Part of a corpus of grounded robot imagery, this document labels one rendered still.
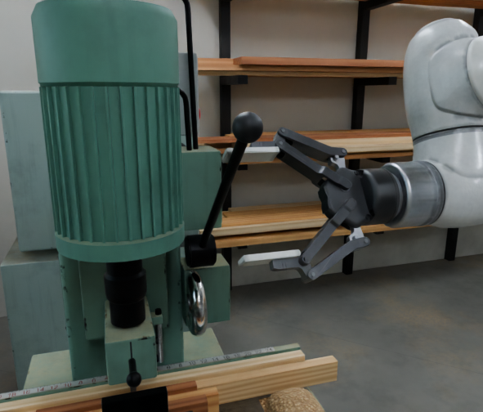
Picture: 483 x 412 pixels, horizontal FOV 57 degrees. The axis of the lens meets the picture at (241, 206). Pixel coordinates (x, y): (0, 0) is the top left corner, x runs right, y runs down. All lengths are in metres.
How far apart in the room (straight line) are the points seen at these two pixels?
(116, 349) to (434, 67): 0.58
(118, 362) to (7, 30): 2.49
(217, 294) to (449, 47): 0.57
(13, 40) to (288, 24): 1.69
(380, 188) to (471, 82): 0.18
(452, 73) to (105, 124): 0.44
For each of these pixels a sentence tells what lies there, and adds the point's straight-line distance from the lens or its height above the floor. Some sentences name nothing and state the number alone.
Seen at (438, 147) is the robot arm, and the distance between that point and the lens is 0.66.
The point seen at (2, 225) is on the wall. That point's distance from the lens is 3.09.
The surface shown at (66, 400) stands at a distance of 0.79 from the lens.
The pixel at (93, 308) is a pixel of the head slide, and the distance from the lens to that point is 0.79.
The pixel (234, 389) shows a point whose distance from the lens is 0.80.
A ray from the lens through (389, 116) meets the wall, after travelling 3.59.
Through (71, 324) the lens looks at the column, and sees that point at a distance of 0.91.
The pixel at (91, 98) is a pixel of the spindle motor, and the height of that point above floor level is 1.40.
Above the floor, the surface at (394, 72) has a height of 1.52.
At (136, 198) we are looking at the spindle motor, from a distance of 0.56.
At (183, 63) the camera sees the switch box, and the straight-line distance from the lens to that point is 0.91.
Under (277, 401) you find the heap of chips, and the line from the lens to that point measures 0.77.
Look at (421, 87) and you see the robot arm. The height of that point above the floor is 1.41.
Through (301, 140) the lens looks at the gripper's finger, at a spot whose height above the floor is 1.34.
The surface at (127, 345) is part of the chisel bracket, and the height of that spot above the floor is 1.06.
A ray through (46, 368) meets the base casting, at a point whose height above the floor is 0.80.
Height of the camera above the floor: 1.41
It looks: 14 degrees down
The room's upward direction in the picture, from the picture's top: straight up
